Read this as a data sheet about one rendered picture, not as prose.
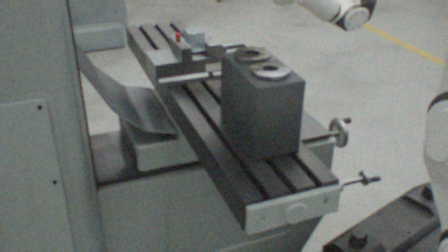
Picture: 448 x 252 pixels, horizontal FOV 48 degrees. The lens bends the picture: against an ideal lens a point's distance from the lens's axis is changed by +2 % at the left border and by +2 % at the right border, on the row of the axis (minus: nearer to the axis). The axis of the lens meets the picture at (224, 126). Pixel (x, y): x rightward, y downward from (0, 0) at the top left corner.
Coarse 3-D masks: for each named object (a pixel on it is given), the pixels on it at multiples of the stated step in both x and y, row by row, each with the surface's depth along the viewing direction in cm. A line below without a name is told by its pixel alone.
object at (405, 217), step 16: (416, 192) 159; (384, 208) 155; (400, 208) 155; (416, 208) 155; (432, 208) 153; (368, 224) 149; (384, 224) 149; (400, 224) 149; (416, 224) 149; (432, 224) 150; (336, 240) 140; (352, 240) 137; (368, 240) 140; (384, 240) 143; (400, 240) 143; (416, 240) 145; (432, 240) 146
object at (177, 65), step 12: (180, 36) 156; (168, 48) 158; (180, 48) 147; (228, 48) 161; (156, 60) 150; (168, 60) 150; (180, 60) 150; (192, 60) 150; (204, 60) 151; (216, 60) 153; (156, 72) 148; (168, 72) 149; (180, 72) 150; (192, 72) 152; (204, 72) 154; (216, 72) 155; (156, 84) 149; (168, 84) 149; (180, 84) 151
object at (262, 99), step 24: (240, 48) 122; (264, 48) 122; (240, 72) 113; (264, 72) 110; (288, 72) 110; (240, 96) 116; (264, 96) 107; (288, 96) 110; (240, 120) 118; (264, 120) 110; (288, 120) 113; (264, 144) 114; (288, 144) 116
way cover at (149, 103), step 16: (80, 48) 150; (80, 64) 126; (96, 80) 137; (112, 80) 157; (112, 96) 141; (128, 96) 155; (144, 96) 158; (128, 112) 139; (144, 112) 147; (160, 112) 150; (144, 128) 137; (160, 128) 140
